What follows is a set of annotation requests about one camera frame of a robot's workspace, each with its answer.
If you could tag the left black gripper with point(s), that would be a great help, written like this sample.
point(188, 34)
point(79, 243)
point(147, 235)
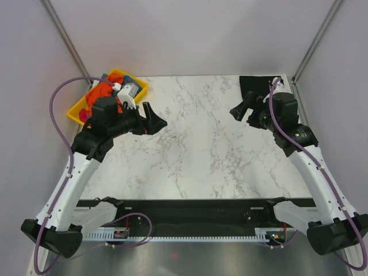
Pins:
point(150, 125)

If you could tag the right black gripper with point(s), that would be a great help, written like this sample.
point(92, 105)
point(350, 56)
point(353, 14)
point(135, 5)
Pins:
point(256, 103)

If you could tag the orange t shirt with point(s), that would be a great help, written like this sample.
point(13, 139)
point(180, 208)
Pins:
point(102, 90)

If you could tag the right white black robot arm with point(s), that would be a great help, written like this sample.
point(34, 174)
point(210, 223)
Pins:
point(335, 223)

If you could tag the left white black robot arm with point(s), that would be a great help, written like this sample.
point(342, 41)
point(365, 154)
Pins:
point(57, 228)

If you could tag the folded black t shirt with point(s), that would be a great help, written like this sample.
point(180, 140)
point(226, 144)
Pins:
point(260, 85)

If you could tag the teal blue t shirt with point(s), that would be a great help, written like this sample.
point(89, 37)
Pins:
point(129, 80)

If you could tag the pink red t shirt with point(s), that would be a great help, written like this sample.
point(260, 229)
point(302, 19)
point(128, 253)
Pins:
point(83, 116)

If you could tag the yellow plastic bin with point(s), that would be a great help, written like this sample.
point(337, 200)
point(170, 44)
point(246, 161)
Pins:
point(73, 113)

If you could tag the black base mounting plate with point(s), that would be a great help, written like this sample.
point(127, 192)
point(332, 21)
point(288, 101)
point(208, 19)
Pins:
point(209, 217)

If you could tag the white slotted cable duct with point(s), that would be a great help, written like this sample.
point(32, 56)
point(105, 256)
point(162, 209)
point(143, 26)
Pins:
point(116, 235)

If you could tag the right aluminium frame post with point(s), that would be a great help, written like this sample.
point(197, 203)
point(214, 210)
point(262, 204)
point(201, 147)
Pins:
point(327, 21)

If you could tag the aluminium frame post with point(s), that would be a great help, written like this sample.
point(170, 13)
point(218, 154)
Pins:
point(59, 27)
point(327, 21)

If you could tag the left aluminium frame post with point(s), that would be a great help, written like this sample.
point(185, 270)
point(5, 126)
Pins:
point(59, 27)

